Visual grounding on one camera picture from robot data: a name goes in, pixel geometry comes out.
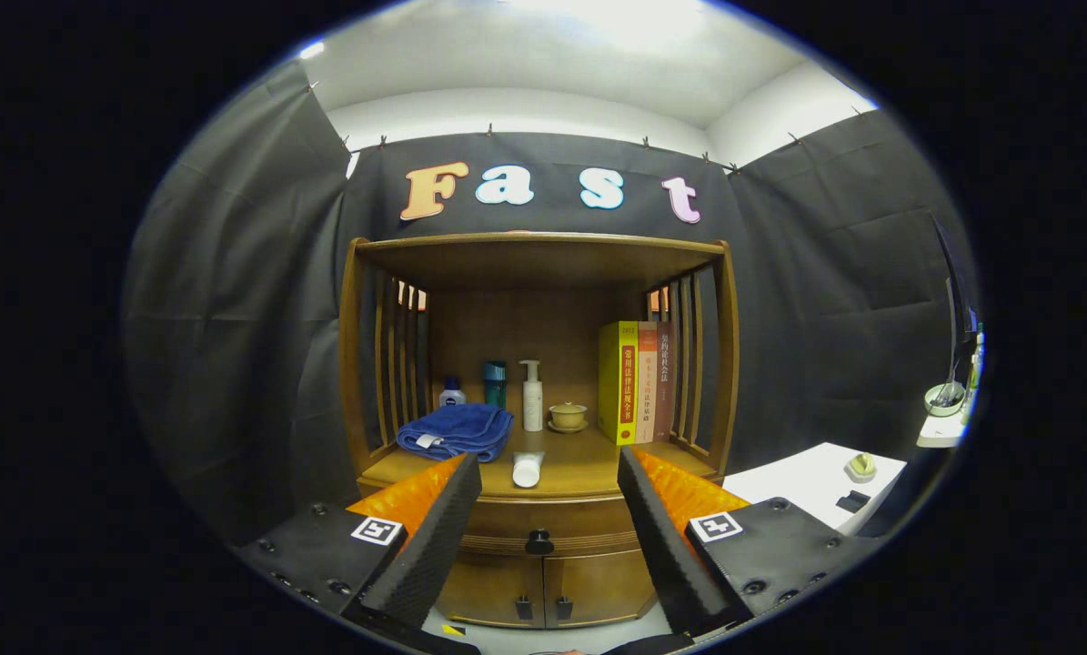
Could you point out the small green tape dispenser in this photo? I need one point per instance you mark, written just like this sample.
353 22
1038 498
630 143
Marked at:
860 467

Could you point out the small black box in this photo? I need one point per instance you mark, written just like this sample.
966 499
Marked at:
852 501

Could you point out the yellow book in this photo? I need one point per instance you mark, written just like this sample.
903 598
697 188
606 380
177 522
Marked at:
616 382

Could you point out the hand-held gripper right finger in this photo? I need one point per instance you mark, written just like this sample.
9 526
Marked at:
666 546

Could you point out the green plastic bottle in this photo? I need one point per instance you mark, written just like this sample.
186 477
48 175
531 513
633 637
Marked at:
973 373

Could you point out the white pump bottle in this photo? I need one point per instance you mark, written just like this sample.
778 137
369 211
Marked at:
532 405

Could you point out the small blue white bottle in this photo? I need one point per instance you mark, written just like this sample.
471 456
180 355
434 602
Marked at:
452 396

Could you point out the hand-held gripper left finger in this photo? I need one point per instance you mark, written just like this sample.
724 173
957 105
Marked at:
434 546

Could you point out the beige lidded teacup with saucer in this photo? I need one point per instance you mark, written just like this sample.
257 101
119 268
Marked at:
568 416

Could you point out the brown book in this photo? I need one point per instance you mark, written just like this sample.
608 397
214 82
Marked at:
665 377

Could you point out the white side table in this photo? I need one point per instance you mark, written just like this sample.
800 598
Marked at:
941 432

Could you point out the black backdrop cloth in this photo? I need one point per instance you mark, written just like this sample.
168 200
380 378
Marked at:
234 318

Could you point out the orange and white book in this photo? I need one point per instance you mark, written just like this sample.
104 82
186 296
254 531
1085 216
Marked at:
647 382

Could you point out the wooden cabinet door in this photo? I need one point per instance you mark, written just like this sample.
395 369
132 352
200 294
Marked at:
598 582
488 587

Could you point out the white and green tube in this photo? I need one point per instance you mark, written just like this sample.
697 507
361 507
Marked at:
527 470

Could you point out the wooden countertop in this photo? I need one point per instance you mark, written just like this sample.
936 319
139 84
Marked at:
570 464

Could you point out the teal cylindrical jar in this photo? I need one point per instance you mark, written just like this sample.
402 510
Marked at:
495 382

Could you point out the wooden drawer with black knob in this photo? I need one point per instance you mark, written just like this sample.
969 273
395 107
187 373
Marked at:
579 523

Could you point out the white round bowl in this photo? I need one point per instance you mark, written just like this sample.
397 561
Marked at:
943 405

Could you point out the wooden cabinet with slatted shelf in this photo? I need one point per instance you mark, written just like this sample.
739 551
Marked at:
543 264

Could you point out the blue folded towel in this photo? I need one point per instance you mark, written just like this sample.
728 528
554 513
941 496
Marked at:
461 428

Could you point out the white drawer cabinet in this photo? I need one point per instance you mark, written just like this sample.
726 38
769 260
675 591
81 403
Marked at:
798 478

